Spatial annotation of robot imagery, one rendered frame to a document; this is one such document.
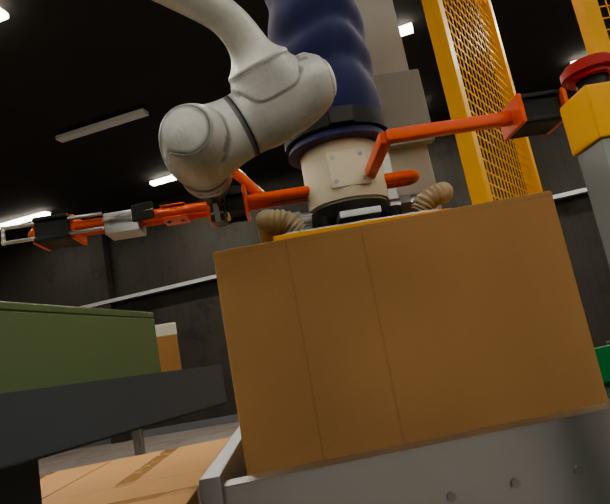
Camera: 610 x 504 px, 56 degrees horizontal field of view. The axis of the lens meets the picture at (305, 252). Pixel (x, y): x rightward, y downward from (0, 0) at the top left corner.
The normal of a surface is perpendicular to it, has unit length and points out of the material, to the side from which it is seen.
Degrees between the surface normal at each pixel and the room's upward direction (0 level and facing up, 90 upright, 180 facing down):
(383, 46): 90
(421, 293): 90
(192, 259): 90
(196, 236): 90
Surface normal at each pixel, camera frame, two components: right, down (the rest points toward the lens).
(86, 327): 0.95, -0.22
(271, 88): 0.15, 0.05
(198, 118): 0.09, -0.25
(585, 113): -0.98, 0.18
